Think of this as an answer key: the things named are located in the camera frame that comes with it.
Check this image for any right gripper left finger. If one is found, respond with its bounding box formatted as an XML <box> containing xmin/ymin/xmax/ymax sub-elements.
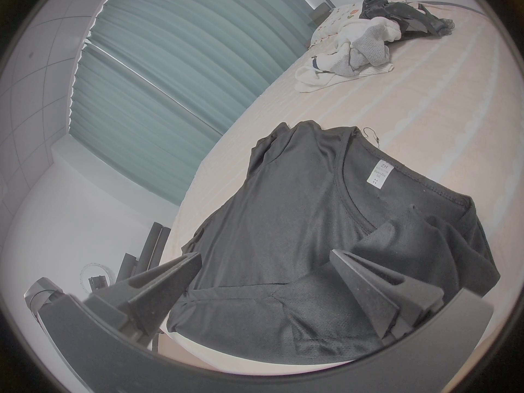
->
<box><xmin>84</xmin><ymin>251</ymin><xmax>202</xmax><ymax>338</ymax></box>

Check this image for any white printed pillow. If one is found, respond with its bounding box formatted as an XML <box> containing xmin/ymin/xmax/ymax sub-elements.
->
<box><xmin>309</xmin><ymin>0</ymin><xmax>406</xmax><ymax>49</ymax></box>

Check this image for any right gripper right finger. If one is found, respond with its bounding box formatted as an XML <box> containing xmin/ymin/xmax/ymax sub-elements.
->
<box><xmin>329</xmin><ymin>248</ymin><xmax>445</xmax><ymax>340</ymax></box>

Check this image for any blue-green curtain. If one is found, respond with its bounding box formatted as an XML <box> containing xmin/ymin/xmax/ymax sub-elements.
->
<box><xmin>67</xmin><ymin>43</ymin><xmax>225</xmax><ymax>209</ymax></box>
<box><xmin>84</xmin><ymin>0</ymin><xmax>328</xmax><ymax>134</ymax></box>

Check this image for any bed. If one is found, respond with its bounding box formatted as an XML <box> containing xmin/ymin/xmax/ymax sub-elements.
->
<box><xmin>156</xmin><ymin>0</ymin><xmax>524</xmax><ymax>371</ymax></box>

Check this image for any black T-shirt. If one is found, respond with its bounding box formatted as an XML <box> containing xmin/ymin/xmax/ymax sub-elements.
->
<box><xmin>168</xmin><ymin>121</ymin><xmax>501</xmax><ymax>362</ymax></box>

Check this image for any grey bedside table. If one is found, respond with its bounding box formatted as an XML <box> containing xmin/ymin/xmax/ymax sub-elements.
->
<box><xmin>313</xmin><ymin>5</ymin><xmax>333</xmax><ymax>26</ymax></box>

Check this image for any black lace garment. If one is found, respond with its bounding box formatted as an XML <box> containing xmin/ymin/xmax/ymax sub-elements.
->
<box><xmin>359</xmin><ymin>0</ymin><xmax>455</xmax><ymax>42</ymax></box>

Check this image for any white grey knit sweater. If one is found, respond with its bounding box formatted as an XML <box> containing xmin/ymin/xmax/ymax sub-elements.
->
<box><xmin>295</xmin><ymin>15</ymin><xmax>403</xmax><ymax>94</ymax></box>

